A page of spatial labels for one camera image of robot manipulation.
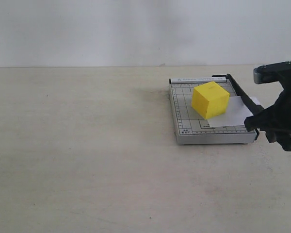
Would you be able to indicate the yellow cube block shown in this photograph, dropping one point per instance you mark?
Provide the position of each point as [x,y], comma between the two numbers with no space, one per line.
[209,100]

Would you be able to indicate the grey paper cutter base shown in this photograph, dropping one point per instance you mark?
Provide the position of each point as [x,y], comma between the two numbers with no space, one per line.
[190,127]

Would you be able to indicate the black cutter blade arm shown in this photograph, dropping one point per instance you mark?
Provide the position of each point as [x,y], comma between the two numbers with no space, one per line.
[283,140]

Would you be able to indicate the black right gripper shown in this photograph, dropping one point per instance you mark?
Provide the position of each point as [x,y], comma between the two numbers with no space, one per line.
[277,118]

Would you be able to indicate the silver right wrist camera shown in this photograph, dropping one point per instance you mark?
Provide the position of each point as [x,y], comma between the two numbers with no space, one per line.
[276,72]

